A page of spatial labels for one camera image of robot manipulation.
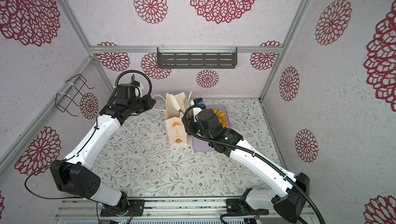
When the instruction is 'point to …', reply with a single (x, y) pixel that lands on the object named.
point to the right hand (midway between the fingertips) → (186, 115)
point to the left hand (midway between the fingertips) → (156, 103)
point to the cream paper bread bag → (175, 129)
